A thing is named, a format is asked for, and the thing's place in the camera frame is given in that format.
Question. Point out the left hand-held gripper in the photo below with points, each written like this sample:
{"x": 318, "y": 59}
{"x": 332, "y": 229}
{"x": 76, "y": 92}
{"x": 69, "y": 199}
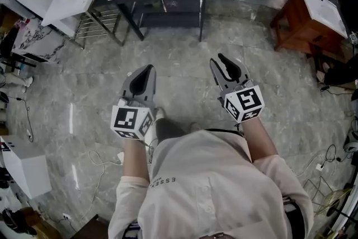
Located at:
{"x": 127, "y": 120}

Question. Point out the person's white shirt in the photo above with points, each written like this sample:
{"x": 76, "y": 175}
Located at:
{"x": 207, "y": 187}

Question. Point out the person's left forearm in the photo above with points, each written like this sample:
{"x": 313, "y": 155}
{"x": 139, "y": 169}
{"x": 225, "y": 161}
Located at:
{"x": 135, "y": 159}

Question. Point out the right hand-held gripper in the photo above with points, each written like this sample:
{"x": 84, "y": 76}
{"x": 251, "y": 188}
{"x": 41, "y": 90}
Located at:
{"x": 246, "y": 103}

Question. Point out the white power socket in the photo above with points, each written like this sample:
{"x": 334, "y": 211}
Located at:
{"x": 320, "y": 166}

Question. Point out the chrome metal sink stand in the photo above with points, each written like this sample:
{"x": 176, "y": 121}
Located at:
{"x": 98, "y": 25}

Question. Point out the white box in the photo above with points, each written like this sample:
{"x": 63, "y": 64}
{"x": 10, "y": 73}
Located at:
{"x": 26, "y": 165}

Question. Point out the wooden cabinet with white top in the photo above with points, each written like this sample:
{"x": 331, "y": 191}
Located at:
{"x": 310, "y": 25}

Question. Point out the black metal sink stand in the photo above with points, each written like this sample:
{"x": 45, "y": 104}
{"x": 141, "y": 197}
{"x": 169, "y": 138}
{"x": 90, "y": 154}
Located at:
{"x": 167, "y": 12}

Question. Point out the person's right forearm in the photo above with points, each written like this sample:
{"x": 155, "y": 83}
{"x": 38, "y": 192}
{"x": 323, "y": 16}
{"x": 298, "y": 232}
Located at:
{"x": 258, "y": 140}

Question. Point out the marble pattern cabinet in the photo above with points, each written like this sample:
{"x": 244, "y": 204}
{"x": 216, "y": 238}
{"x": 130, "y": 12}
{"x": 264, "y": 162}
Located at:
{"x": 39, "y": 40}

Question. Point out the white shoe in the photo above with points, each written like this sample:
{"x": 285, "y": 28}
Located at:
{"x": 25, "y": 81}

